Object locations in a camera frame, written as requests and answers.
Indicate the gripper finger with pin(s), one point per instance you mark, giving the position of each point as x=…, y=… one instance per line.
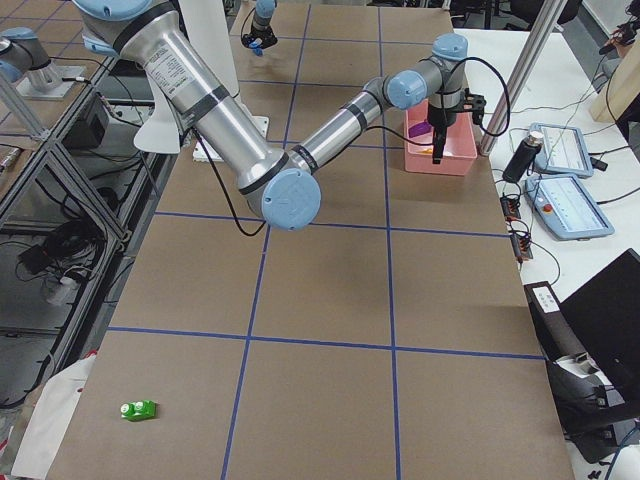
x=441, y=142
x=435, y=159

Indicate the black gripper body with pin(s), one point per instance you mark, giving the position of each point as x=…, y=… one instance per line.
x=258, y=34
x=439, y=118

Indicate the purple block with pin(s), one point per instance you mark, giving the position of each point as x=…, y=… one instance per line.
x=419, y=129

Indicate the green block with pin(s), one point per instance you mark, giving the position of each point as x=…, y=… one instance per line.
x=138, y=410

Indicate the long blue block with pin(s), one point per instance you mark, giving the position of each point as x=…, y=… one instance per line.
x=256, y=48

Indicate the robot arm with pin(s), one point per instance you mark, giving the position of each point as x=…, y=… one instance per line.
x=262, y=15
x=278, y=185

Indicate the black box with label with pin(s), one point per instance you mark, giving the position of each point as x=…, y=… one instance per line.
x=554, y=334

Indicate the black water bottle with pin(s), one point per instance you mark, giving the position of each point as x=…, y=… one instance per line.
x=523, y=156

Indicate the far teach pendant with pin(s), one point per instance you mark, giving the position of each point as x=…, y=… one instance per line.
x=563, y=151

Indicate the teach pendant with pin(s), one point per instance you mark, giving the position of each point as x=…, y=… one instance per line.
x=563, y=151
x=566, y=208

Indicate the near teach pendant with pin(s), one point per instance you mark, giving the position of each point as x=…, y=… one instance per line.
x=566, y=208

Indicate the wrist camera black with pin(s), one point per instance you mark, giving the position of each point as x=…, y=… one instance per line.
x=475, y=105

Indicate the white pedestal column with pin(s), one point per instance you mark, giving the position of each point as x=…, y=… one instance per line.
x=187, y=53

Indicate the aluminium frame post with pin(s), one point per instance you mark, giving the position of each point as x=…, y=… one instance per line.
x=536, y=40

